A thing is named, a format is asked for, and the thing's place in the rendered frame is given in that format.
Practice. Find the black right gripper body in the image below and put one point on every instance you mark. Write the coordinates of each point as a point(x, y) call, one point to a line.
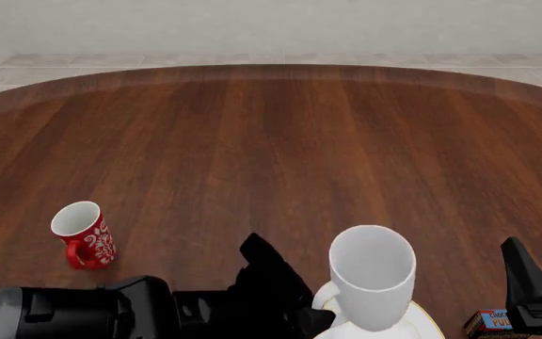
point(541, 316)

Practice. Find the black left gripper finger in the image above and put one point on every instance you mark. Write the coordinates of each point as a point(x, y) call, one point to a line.
point(271, 268)
point(320, 318)

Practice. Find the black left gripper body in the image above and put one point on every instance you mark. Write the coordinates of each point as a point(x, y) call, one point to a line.
point(261, 314)

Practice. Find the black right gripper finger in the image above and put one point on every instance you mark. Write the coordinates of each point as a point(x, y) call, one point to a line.
point(527, 275)

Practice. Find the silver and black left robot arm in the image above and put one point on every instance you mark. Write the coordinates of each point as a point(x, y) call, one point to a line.
point(78, 310)

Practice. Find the white plate with yellow rim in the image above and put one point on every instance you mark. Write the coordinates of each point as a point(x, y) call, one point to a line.
point(421, 325)

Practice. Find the red mug with white pattern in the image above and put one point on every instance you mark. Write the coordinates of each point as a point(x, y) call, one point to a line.
point(93, 240)

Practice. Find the chocolate pudding box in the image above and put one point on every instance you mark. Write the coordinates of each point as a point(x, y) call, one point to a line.
point(487, 321)

